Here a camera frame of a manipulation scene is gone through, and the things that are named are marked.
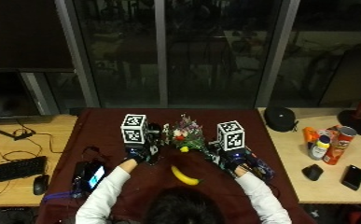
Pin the grey window post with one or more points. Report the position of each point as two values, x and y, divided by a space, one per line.
162 53
277 53
78 53

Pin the white marker cube right glove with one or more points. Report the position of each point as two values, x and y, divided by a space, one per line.
232 136

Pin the smartphone with lit screen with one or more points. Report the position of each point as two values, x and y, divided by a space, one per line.
94 177

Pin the blue black wrist device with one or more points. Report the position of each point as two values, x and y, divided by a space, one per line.
264 165

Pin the bouquet of mixed flowers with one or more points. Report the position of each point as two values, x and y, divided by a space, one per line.
187 136

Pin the black keyboard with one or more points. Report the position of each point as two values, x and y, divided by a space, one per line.
13 170

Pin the person's left hand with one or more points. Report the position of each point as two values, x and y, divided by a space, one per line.
142 154

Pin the black angular computer mouse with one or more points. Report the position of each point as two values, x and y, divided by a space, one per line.
313 172

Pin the dark computer monitor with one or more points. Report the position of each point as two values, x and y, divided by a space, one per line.
6 93

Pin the black smartphone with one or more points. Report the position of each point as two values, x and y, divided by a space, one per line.
353 177

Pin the yellow banana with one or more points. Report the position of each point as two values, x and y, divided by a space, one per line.
184 176

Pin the white marker cube left glove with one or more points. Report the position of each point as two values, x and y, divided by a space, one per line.
134 129

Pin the orange snack packet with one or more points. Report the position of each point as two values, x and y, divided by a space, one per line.
310 134

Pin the white bottle yellow lid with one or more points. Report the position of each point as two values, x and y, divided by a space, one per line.
320 148

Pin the white marker cube glove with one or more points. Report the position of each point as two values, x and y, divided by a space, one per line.
134 129
232 136

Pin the red crisp can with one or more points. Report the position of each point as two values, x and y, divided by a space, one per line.
340 145

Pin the person's right hand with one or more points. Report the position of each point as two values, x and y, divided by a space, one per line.
235 158

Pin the dark red tablecloth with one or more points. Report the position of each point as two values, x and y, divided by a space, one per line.
106 133

